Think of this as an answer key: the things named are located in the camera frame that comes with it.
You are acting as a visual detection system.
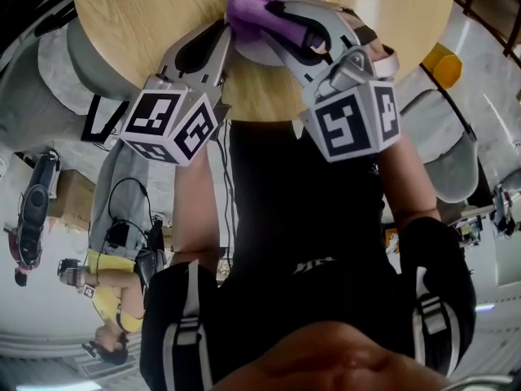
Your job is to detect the cardboard box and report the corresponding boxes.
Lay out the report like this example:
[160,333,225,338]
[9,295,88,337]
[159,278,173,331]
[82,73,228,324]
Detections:
[47,169,99,230]

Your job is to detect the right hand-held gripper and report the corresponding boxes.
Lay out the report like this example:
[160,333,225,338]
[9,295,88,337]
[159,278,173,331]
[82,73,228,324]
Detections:
[259,0,402,164]

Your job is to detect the white plate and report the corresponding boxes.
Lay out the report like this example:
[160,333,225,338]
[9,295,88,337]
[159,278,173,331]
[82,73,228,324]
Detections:
[234,0,331,68]

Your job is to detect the person in dark shirt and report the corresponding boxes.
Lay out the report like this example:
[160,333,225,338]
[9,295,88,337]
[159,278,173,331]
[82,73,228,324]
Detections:
[139,118,477,391]

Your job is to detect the person's face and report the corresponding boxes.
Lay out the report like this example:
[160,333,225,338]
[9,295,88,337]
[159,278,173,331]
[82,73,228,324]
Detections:
[211,319,449,391]

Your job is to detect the yellow stool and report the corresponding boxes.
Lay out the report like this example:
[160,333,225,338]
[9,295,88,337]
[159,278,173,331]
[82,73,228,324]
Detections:
[421,42,464,90]

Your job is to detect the person's right hand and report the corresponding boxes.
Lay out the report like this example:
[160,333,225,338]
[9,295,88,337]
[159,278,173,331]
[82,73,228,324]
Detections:
[344,8,401,79]

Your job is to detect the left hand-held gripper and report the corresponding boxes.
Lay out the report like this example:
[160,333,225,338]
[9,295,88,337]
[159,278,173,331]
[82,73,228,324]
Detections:
[119,18,237,167]

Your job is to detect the person's left forearm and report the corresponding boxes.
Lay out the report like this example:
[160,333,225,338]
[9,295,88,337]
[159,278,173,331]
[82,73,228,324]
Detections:
[173,159,223,266]

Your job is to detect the black machine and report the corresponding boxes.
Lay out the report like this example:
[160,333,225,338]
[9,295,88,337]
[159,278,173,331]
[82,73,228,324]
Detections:
[7,151,62,288]

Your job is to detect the person's right forearm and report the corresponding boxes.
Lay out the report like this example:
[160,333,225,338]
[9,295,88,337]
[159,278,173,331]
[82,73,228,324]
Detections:
[378,136,443,223]

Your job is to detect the purple cloth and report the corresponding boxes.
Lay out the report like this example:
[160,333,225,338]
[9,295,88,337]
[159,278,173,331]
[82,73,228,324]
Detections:
[225,0,322,51]

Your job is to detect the round wooden side table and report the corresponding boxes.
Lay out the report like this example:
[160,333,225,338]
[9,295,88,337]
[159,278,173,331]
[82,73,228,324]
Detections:
[72,0,456,122]

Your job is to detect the grey armchair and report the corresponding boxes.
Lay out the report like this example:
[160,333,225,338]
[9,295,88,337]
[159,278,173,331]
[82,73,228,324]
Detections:
[401,87,479,203]
[0,14,139,154]

